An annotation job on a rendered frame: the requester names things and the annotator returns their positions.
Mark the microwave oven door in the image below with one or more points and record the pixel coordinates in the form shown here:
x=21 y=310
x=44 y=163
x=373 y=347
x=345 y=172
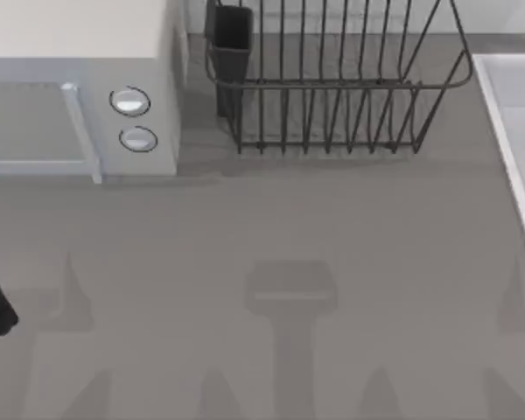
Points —
x=26 y=127

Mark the small round microwave knob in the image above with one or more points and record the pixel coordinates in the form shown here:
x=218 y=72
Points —
x=138 y=139

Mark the pale microwave oven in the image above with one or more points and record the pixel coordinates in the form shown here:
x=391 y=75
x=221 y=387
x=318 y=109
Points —
x=157 y=35

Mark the large round microwave knob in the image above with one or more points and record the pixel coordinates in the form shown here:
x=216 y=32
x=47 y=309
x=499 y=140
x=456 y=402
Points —
x=129 y=101

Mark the dark cutlery holder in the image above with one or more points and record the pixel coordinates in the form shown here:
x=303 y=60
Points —
x=230 y=39

